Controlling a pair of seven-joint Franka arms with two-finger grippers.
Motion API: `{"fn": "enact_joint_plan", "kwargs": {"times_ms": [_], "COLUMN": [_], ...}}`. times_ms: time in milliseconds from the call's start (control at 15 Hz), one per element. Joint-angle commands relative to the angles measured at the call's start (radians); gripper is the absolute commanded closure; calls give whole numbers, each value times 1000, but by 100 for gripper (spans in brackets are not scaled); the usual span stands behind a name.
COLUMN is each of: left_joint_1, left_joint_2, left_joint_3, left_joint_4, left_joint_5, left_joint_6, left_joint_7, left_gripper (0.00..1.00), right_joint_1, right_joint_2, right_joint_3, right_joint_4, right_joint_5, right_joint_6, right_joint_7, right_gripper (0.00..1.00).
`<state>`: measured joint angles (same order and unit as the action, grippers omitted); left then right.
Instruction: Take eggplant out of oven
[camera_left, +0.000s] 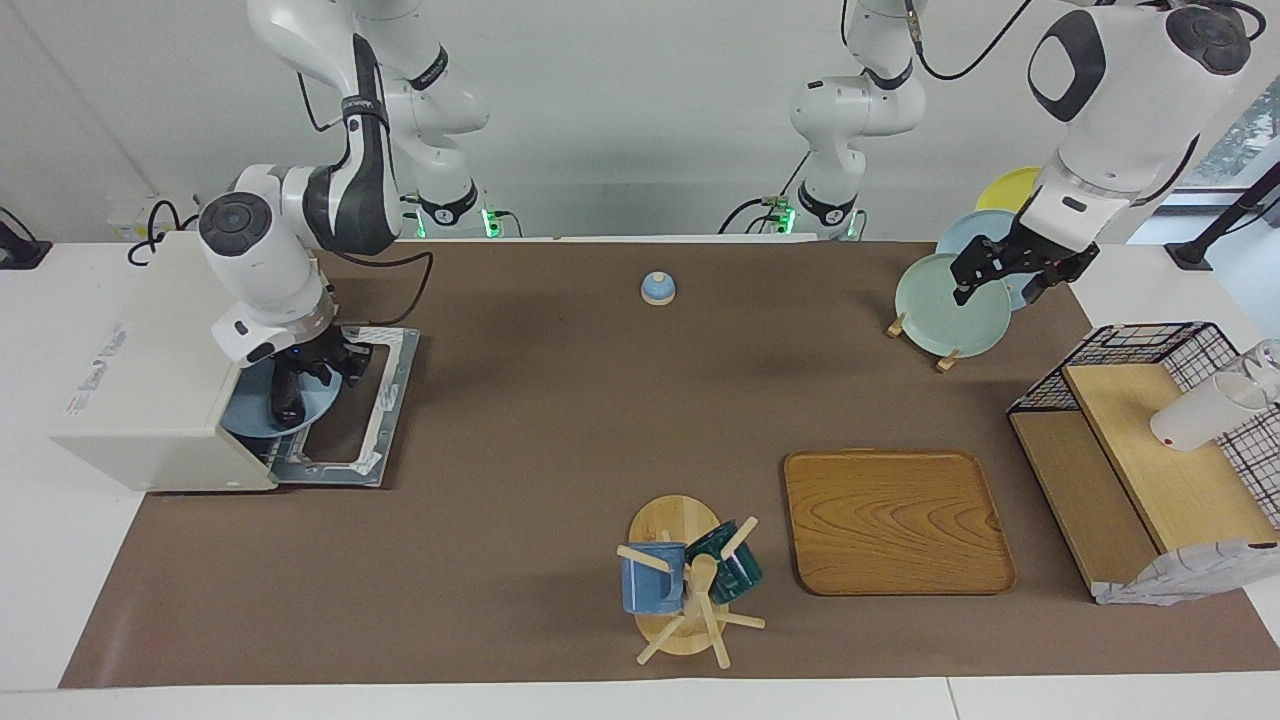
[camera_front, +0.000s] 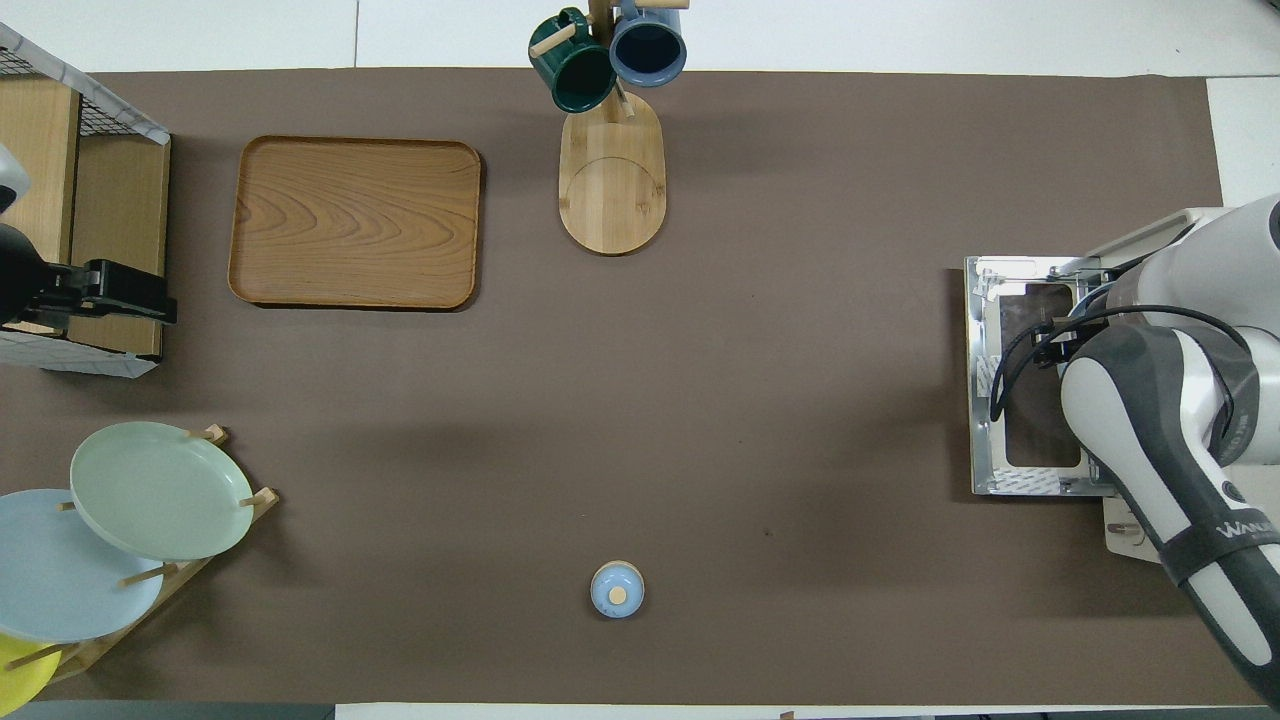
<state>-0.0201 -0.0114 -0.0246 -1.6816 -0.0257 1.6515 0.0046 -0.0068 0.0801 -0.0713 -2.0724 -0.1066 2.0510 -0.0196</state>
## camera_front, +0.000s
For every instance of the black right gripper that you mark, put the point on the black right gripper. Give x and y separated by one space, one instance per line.
1058 342

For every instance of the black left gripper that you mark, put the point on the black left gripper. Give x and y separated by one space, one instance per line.
25 285

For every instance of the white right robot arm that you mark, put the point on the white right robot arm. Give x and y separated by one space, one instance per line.
1170 450

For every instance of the white toaster oven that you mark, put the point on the white toaster oven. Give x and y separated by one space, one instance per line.
1120 545

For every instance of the wooden two-tier shelf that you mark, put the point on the wooden two-tier shelf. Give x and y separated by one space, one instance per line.
40 200

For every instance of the mint green plate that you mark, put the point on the mint green plate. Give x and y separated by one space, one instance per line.
160 490

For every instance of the wooden serving tray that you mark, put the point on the wooden serving tray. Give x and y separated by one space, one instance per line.
355 220

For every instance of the wooden plate rack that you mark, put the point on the wooden plate rack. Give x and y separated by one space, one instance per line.
265 498

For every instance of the light blue racked plate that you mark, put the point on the light blue racked plate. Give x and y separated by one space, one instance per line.
60 580

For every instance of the brown table mat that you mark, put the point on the brown table mat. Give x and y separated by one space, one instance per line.
760 350

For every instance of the yellow plate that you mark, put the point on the yellow plate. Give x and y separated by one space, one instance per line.
20 675

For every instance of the wooden mug tree stand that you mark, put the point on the wooden mug tree stand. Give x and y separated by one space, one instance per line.
612 190

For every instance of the dark green mug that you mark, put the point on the dark green mug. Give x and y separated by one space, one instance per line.
578 75

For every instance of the blue mug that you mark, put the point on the blue mug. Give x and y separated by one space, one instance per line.
648 50

